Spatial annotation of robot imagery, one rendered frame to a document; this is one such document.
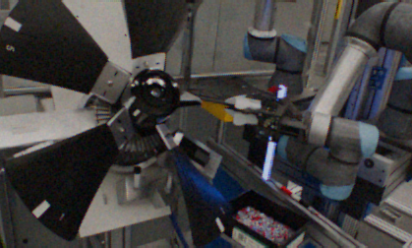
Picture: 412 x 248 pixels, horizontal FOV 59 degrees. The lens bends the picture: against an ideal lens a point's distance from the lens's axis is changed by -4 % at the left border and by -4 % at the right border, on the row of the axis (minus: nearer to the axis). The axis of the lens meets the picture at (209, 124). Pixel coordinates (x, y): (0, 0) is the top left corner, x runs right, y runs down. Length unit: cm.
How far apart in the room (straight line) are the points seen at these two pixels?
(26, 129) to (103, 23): 46
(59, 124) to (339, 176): 66
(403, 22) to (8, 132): 94
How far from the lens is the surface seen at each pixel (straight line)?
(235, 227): 105
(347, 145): 88
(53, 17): 89
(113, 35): 122
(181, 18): 101
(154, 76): 87
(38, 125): 94
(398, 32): 99
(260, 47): 156
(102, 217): 104
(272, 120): 87
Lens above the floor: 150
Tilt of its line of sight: 23 degrees down
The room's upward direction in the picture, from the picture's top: 7 degrees clockwise
